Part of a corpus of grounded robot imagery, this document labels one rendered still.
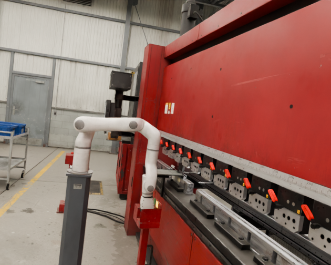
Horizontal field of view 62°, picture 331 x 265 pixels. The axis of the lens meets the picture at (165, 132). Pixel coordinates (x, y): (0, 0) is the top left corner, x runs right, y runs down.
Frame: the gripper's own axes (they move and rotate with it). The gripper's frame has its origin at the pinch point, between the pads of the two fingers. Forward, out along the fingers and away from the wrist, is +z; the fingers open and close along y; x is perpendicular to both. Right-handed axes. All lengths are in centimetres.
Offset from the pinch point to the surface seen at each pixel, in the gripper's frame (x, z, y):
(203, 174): 19, -35, -36
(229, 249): 78, -12, -22
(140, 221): 4.7, 1.5, 6.2
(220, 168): 41, -44, -37
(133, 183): -122, 10, -16
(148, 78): -122, -114, -31
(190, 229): 30.8, -0.7, -22.6
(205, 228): 51, -11, -22
